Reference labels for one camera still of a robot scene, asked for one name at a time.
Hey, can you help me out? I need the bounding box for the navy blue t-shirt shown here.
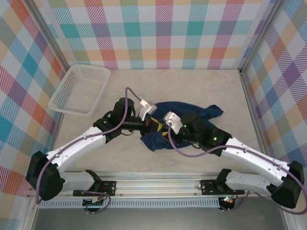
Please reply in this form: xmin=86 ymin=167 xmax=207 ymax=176
xmin=140 ymin=101 xmax=224 ymax=152

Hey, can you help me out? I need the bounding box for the white plastic mesh basket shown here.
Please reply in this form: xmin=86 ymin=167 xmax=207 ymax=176
xmin=47 ymin=64 xmax=111 ymax=118

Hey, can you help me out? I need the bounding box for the small electronics board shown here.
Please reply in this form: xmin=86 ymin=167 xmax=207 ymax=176
xmin=219 ymin=195 xmax=237 ymax=207
xmin=83 ymin=196 xmax=106 ymax=208

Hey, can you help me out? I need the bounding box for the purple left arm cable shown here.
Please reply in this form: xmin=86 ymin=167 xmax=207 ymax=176
xmin=35 ymin=87 xmax=144 ymax=215

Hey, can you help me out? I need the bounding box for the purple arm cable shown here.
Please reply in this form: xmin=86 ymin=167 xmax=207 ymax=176
xmin=167 ymin=123 xmax=303 ymax=214
xmin=35 ymin=87 xmax=144 ymax=215

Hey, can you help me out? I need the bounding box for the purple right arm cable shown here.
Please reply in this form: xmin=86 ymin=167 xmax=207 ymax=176
xmin=167 ymin=123 xmax=303 ymax=214

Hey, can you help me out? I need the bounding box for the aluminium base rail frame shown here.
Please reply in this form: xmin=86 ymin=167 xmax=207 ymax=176
xmin=26 ymin=169 xmax=291 ymax=199

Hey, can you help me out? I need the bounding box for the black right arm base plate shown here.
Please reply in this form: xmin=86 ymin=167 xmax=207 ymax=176
xmin=200 ymin=178 xmax=245 ymax=196

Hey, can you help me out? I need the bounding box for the aluminium side rail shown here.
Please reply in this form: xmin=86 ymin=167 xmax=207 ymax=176
xmin=238 ymin=68 xmax=273 ymax=163
xmin=49 ymin=112 xmax=64 ymax=154

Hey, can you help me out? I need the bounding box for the white slotted cable duct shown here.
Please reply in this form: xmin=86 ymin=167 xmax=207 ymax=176
xmin=38 ymin=198 xmax=220 ymax=208

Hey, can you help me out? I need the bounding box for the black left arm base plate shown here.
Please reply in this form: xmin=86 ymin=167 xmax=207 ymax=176
xmin=72 ymin=180 xmax=118 ymax=197

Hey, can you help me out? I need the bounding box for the aluminium corner post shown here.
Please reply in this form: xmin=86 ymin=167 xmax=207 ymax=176
xmin=238 ymin=0 xmax=287 ymax=72
xmin=28 ymin=0 xmax=72 ymax=70

